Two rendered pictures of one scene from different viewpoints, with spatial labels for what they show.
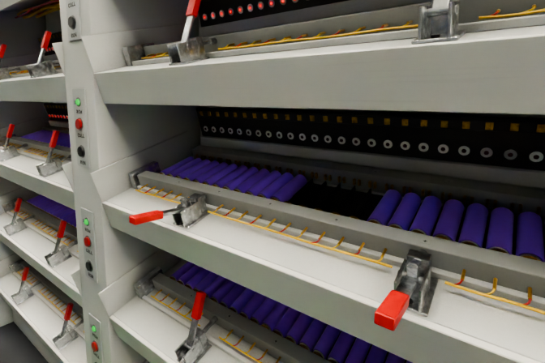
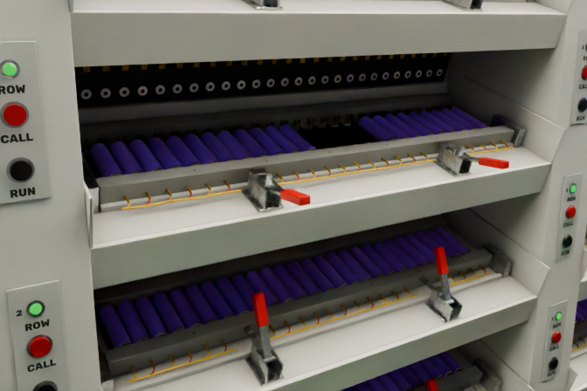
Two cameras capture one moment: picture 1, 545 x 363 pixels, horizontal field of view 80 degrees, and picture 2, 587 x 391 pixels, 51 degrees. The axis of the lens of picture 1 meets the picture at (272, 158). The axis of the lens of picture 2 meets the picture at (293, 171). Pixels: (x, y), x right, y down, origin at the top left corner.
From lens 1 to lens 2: 0.66 m
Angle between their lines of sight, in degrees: 66
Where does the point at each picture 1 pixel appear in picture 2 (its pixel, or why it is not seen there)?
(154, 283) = (113, 366)
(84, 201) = (20, 272)
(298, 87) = (403, 37)
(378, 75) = (452, 30)
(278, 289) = (386, 212)
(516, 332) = not seen: hidden behind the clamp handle
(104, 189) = (90, 223)
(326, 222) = (385, 147)
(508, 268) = (473, 136)
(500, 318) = not seen: hidden behind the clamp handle
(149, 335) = not seen: outside the picture
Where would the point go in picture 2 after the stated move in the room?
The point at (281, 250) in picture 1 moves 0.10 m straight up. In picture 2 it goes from (372, 183) to (376, 94)
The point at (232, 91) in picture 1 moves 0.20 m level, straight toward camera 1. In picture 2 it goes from (344, 42) to (558, 44)
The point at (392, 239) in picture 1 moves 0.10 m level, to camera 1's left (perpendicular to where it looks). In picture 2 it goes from (426, 142) to (408, 160)
